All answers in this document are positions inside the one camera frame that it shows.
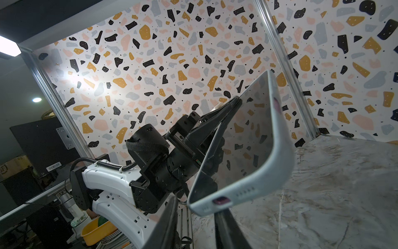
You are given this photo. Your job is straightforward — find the right corner aluminium post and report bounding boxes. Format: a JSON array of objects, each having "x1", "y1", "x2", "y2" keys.
[{"x1": 254, "y1": 0, "x2": 320, "y2": 139}]

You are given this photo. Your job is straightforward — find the phone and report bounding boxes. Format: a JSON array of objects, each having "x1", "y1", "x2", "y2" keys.
[{"x1": 188, "y1": 71, "x2": 295, "y2": 216}]

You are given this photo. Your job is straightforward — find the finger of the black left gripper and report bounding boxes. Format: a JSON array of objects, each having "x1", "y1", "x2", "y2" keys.
[{"x1": 183, "y1": 96, "x2": 242, "y2": 149}]

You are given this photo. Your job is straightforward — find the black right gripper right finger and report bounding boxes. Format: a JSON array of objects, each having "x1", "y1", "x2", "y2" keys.
[{"x1": 214, "y1": 209, "x2": 251, "y2": 249}]

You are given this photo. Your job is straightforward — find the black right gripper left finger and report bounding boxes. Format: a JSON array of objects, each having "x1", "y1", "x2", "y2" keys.
[{"x1": 143, "y1": 196, "x2": 178, "y2": 249}]

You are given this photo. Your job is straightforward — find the left corner aluminium post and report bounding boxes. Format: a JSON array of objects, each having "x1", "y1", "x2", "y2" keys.
[{"x1": 20, "y1": 47, "x2": 95, "y2": 159}]

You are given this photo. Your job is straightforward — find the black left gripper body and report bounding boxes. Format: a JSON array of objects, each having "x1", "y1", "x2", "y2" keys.
[{"x1": 165, "y1": 112, "x2": 210, "y2": 162}]

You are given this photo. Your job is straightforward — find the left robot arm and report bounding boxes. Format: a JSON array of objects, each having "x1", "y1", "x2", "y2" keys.
[{"x1": 69, "y1": 96, "x2": 242, "y2": 249}]

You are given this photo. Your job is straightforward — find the bright ceiling light panel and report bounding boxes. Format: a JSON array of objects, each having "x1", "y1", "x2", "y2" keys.
[{"x1": 0, "y1": 36, "x2": 21, "y2": 57}]

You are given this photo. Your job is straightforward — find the yellow bowl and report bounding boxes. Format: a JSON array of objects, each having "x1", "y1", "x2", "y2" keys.
[{"x1": 81, "y1": 216, "x2": 118, "y2": 246}]

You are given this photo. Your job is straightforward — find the black monitor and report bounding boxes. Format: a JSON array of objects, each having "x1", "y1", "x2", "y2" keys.
[{"x1": 10, "y1": 117, "x2": 80, "y2": 177}]

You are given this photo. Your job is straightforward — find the corner aluminium post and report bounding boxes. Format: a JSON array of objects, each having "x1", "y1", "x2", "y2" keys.
[
  {"x1": 20, "y1": 47, "x2": 95, "y2": 159},
  {"x1": 254, "y1": 0, "x2": 320, "y2": 139}
]

